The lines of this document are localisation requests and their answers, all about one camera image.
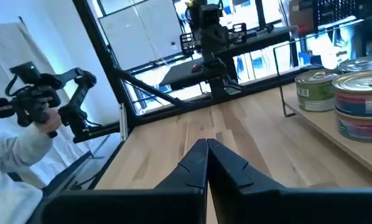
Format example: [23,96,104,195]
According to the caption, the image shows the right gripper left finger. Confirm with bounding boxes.
[33,138,209,224]

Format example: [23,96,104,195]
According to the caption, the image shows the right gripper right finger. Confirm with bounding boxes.
[207,138,372,224]

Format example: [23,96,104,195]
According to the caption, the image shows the pull-tab tuna can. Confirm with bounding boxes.
[332,68,372,118]
[335,108,372,144]

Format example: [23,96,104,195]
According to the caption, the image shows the silver-lid tuna can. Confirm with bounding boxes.
[294,68,343,113]
[337,55,372,74]

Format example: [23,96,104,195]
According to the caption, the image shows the person's hand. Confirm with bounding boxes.
[33,107,63,134]

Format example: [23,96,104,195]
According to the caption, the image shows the person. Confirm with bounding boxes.
[0,107,63,224]

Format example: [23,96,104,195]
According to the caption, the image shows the black desk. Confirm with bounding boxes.
[159,26,299,91]

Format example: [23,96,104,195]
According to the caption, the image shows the white fabric screen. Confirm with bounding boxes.
[0,21,121,190]

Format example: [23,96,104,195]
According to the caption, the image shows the dark perforated panel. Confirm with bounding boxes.
[312,0,372,29]

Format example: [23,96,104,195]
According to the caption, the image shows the wooden shelf with black frame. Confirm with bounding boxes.
[272,18,372,182]

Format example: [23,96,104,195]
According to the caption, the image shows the silver edge bracket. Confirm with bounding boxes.
[118,102,129,142]

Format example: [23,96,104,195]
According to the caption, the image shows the black metal rig frame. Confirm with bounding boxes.
[41,0,325,191]

